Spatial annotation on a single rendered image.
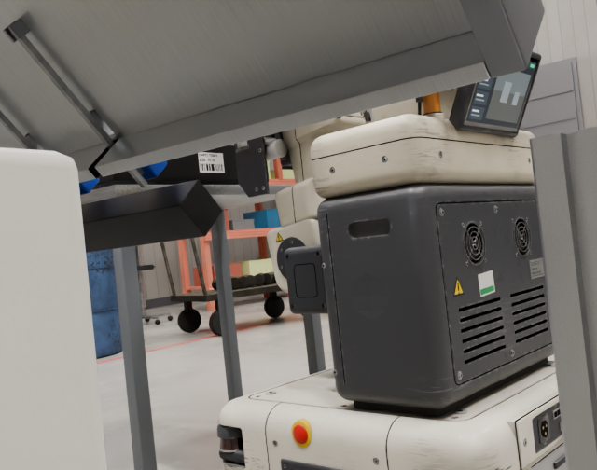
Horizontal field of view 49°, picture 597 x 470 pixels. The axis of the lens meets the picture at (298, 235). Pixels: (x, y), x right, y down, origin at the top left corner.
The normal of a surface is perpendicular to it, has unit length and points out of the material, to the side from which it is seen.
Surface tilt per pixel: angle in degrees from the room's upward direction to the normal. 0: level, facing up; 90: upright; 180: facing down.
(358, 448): 84
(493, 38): 133
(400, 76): 43
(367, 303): 88
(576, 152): 90
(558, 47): 90
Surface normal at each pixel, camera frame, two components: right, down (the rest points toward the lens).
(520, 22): 0.78, -0.10
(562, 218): -0.61, 0.05
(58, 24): -0.38, 0.71
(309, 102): -0.50, -0.69
